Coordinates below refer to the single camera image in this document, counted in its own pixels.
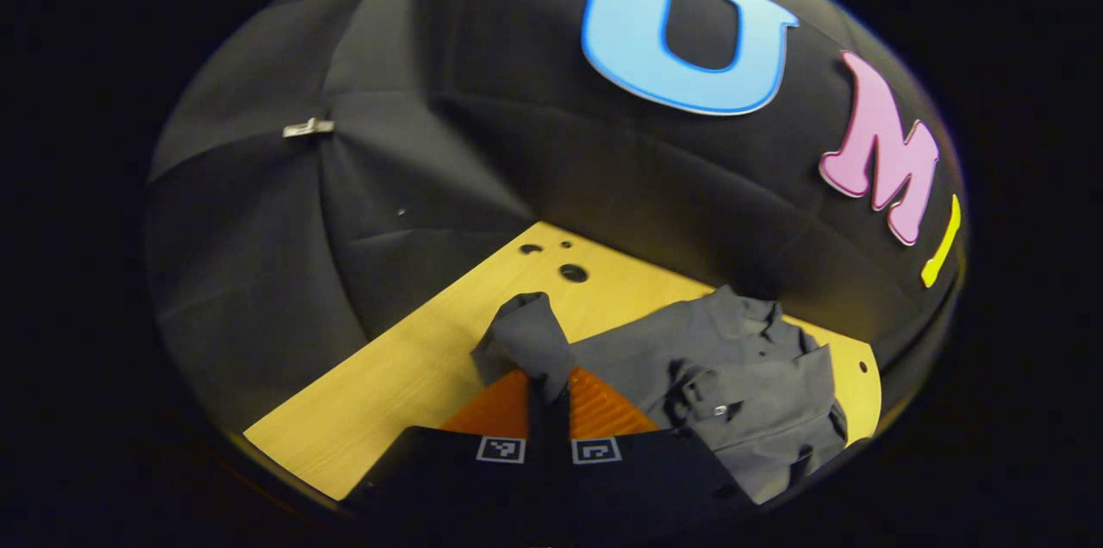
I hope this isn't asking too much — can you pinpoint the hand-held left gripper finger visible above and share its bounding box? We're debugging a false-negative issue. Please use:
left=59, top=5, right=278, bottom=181
left=550, top=365, right=755, bottom=536
left=345, top=369, right=550, bottom=532

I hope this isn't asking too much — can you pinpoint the grey button-up shirt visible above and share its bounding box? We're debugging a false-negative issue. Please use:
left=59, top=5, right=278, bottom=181
left=471, top=285, right=850, bottom=506

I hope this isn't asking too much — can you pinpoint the black backdrop cloth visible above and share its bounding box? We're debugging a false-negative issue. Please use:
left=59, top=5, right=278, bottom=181
left=145, top=0, right=968, bottom=437

